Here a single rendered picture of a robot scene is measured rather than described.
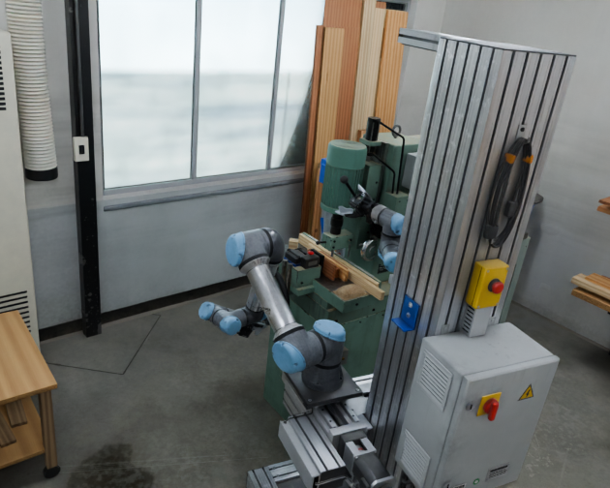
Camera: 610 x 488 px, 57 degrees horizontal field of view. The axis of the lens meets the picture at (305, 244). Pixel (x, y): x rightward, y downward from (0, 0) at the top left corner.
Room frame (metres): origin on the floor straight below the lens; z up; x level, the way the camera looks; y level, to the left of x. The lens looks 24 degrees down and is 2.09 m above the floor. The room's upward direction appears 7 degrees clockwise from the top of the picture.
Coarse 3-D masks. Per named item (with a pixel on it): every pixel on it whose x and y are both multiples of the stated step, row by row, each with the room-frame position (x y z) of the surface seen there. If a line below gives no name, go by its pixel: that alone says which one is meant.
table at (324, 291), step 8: (288, 248) 2.62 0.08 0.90; (304, 248) 2.65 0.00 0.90; (280, 264) 2.52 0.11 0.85; (320, 280) 2.31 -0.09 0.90; (328, 280) 2.32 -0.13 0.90; (336, 280) 2.33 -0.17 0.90; (304, 288) 2.27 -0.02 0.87; (312, 288) 2.29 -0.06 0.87; (320, 288) 2.27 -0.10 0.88; (328, 288) 2.25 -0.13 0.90; (336, 288) 2.25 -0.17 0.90; (320, 296) 2.26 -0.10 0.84; (328, 296) 2.22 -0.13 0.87; (336, 296) 2.18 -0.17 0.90; (360, 296) 2.20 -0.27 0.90; (368, 296) 2.22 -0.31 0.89; (336, 304) 2.17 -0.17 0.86; (344, 304) 2.14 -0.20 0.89; (352, 304) 2.17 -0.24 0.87; (360, 304) 2.20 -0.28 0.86; (368, 304) 2.23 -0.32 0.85; (344, 312) 2.14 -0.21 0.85
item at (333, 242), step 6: (324, 234) 2.46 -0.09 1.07; (330, 234) 2.46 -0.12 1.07; (342, 234) 2.48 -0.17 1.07; (348, 234) 2.49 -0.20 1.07; (324, 240) 2.46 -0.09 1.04; (330, 240) 2.42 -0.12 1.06; (336, 240) 2.44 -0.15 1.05; (342, 240) 2.47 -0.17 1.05; (324, 246) 2.45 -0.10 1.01; (330, 246) 2.42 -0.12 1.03; (336, 246) 2.45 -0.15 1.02; (342, 246) 2.47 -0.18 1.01; (348, 246) 2.49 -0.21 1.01
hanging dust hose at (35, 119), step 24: (24, 0) 2.66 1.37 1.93; (24, 24) 2.66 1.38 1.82; (24, 48) 2.65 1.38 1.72; (24, 72) 2.65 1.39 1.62; (24, 96) 2.66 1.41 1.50; (24, 120) 2.66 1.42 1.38; (48, 120) 2.72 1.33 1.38; (24, 144) 2.67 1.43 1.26; (48, 144) 2.70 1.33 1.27; (48, 168) 2.69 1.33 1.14
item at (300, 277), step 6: (294, 270) 2.27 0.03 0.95; (300, 270) 2.27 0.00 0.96; (306, 270) 2.29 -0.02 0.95; (312, 270) 2.31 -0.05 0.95; (318, 270) 2.33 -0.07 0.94; (294, 276) 2.27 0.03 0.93; (300, 276) 2.27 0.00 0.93; (306, 276) 2.29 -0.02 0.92; (312, 276) 2.31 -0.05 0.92; (318, 276) 2.33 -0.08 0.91; (294, 282) 2.27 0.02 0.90; (300, 282) 2.27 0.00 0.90; (306, 282) 2.29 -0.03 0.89; (312, 282) 2.31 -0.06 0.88
